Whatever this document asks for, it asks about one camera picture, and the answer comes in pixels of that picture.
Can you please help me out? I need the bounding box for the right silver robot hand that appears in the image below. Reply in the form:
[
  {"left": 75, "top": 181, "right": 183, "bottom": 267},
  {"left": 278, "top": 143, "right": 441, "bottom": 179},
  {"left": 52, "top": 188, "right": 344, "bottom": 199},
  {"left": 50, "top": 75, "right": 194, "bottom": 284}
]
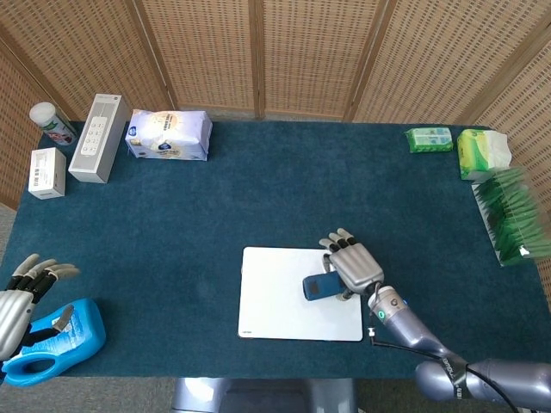
[{"left": 319, "top": 228, "right": 385, "bottom": 302}]

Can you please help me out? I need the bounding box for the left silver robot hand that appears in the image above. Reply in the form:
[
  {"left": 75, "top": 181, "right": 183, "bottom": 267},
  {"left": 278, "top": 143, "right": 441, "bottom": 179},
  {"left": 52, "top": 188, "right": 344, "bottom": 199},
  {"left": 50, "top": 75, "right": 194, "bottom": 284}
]
[{"left": 0, "top": 253, "right": 82, "bottom": 362}]

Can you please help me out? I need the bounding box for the blue board eraser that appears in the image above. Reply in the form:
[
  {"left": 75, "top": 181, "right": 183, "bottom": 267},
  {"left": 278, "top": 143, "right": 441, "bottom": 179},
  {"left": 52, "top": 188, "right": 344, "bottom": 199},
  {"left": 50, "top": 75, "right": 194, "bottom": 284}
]
[{"left": 302, "top": 271, "right": 346, "bottom": 303}]

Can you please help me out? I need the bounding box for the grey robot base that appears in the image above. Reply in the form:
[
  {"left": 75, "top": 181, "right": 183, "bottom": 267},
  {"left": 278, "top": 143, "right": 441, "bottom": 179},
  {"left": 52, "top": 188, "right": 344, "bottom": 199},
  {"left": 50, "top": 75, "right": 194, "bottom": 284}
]
[{"left": 171, "top": 377, "right": 358, "bottom": 413}]

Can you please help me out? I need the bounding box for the white whiteboard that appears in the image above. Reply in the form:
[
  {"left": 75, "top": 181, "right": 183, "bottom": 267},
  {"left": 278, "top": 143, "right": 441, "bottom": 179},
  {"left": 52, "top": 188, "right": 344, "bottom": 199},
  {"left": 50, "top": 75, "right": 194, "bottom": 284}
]
[{"left": 238, "top": 246, "right": 364, "bottom": 342}]

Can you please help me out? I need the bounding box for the blue detergent bottle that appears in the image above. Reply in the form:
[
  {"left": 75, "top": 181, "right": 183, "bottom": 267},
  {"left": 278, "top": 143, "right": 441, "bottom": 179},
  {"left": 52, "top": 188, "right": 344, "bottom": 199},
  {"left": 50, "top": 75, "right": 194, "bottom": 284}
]
[{"left": 0, "top": 298, "right": 107, "bottom": 387}]

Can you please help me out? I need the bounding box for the blue carpet table mat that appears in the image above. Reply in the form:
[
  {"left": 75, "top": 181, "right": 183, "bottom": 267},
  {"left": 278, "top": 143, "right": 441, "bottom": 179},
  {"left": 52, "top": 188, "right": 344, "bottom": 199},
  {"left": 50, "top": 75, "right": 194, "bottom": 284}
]
[{"left": 0, "top": 120, "right": 551, "bottom": 379}]

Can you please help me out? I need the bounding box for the small white cardboard box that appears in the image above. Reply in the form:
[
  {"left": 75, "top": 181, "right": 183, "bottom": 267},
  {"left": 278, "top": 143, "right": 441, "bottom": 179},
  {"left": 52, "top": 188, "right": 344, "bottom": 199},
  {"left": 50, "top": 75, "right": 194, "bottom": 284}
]
[{"left": 28, "top": 146, "right": 67, "bottom": 200}]

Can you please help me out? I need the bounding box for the green wet wipes pack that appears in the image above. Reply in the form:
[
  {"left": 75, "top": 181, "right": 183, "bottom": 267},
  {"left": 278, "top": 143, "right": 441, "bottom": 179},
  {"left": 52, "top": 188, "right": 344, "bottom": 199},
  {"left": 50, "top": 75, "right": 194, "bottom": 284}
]
[{"left": 403, "top": 126, "right": 455, "bottom": 155}]

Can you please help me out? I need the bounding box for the clear box of green packets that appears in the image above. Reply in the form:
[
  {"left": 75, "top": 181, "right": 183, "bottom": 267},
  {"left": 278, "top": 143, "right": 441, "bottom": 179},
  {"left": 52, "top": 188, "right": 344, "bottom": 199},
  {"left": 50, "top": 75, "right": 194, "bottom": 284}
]
[{"left": 471, "top": 166, "right": 551, "bottom": 268}]

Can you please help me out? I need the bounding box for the yellow-green facial tissue pack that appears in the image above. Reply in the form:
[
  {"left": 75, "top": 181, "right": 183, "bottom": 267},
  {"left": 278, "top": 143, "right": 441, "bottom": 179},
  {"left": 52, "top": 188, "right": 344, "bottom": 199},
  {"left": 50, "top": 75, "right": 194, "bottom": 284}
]
[{"left": 455, "top": 127, "right": 513, "bottom": 182}]

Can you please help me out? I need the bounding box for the canister with white lid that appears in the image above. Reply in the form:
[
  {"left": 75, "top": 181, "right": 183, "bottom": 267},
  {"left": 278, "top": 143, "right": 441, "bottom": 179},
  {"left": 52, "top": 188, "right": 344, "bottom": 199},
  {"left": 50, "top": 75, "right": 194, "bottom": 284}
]
[{"left": 28, "top": 102, "right": 78, "bottom": 146}]

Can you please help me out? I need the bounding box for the long white power strip box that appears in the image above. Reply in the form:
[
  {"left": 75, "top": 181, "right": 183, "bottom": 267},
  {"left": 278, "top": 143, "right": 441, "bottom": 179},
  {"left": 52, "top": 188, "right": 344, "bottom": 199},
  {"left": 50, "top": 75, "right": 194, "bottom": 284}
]
[{"left": 67, "top": 93, "right": 132, "bottom": 185}]

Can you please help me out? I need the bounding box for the woven wooden folding screen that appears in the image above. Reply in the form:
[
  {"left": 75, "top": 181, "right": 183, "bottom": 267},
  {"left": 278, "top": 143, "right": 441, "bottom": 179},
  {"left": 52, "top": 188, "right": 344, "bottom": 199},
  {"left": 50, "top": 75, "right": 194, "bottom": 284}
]
[{"left": 0, "top": 0, "right": 551, "bottom": 311}]

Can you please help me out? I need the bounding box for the white purple tissue pack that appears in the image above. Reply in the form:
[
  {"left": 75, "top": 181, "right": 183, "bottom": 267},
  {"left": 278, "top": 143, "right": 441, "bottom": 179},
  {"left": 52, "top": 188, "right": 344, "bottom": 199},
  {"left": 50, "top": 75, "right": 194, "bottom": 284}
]
[{"left": 124, "top": 108, "right": 214, "bottom": 163}]

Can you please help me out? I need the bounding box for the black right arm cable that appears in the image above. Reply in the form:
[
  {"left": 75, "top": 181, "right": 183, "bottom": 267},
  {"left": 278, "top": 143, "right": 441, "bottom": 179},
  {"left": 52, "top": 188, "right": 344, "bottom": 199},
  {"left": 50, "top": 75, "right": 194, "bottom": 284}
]
[{"left": 368, "top": 316, "right": 517, "bottom": 413}]

